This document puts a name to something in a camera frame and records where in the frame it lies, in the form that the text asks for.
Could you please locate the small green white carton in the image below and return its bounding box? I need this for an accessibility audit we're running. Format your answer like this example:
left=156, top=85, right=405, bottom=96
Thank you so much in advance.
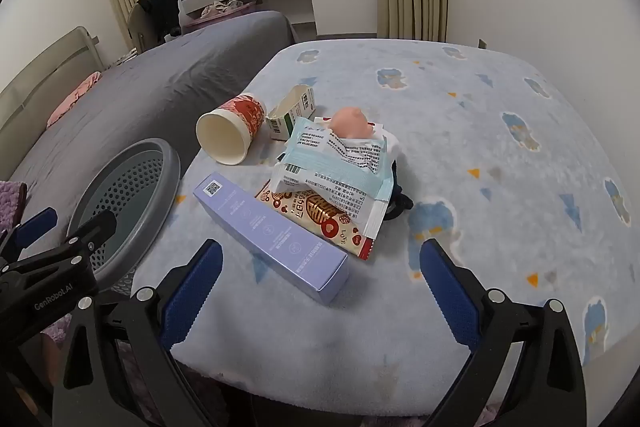
left=265, top=84, right=317, bottom=142

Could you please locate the black jacket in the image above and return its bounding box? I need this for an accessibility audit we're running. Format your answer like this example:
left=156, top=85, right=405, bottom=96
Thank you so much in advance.
left=136, top=0, right=182, bottom=45

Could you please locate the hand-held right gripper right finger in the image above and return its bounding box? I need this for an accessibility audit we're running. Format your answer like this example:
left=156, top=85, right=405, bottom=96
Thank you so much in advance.
left=419, top=238, right=587, bottom=427

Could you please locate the beige padded headboard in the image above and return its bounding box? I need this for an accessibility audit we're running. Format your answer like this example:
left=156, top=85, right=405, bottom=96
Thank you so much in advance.
left=0, top=26, right=106, bottom=132

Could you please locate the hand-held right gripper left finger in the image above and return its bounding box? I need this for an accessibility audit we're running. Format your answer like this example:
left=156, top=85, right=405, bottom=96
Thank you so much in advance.
left=52, top=239, right=224, bottom=427

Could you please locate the pink cloth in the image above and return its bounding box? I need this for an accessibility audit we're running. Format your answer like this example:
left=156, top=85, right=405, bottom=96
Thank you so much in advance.
left=47, top=72, right=103, bottom=128

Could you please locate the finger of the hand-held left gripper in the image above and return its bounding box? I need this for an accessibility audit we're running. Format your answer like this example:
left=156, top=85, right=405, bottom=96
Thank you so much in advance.
left=0, top=206, right=58, bottom=258
left=0, top=209, right=118, bottom=278

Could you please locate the red printed paper cup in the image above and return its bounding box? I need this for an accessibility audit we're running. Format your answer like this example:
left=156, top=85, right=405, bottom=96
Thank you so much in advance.
left=195, top=92, right=268, bottom=166

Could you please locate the pink plastic basin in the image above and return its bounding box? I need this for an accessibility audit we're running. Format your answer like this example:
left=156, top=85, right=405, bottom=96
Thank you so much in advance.
left=182, top=2, right=261, bottom=32

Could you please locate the pink pig toy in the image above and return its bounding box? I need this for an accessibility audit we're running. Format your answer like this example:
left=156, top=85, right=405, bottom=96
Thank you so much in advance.
left=331, top=106, right=375, bottom=142

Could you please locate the small black object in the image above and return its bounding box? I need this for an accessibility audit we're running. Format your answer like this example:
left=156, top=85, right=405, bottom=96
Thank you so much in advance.
left=382, top=159, right=415, bottom=223

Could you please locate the blue white plastic packet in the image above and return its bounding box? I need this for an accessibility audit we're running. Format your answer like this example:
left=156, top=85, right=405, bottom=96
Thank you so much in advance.
left=282, top=116, right=398, bottom=204

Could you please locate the long purple box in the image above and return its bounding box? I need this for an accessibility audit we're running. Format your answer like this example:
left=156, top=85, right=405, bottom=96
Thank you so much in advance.
left=193, top=172, right=350, bottom=306

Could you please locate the pile of clothes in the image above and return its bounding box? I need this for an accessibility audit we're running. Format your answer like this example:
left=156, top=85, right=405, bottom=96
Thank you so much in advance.
left=200, top=0, right=243, bottom=18

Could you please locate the red patterned snack packet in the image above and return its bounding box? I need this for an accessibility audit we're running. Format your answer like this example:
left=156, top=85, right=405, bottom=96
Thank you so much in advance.
left=254, top=187, right=377, bottom=262

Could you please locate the blue printed blanket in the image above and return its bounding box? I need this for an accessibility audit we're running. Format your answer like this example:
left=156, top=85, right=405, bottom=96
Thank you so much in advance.
left=131, top=38, right=640, bottom=408

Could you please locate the bed with grey sheet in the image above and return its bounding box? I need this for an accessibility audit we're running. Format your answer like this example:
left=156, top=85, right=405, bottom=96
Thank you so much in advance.
left=0, top=10, right=296, bottom=228

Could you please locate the grey perforated waste basket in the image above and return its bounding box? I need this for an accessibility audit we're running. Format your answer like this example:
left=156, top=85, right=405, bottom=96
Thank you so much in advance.
left=66, top=138, right=182, bottom=289

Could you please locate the white printed plastic packet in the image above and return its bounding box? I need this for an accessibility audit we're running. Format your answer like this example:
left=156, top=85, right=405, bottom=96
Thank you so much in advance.
left=270, top=162, right=392, bottom=238

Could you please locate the purple fluffy blanket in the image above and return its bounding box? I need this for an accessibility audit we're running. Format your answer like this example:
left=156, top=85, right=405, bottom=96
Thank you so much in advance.
left=0, top=179, right=30, bottom=228

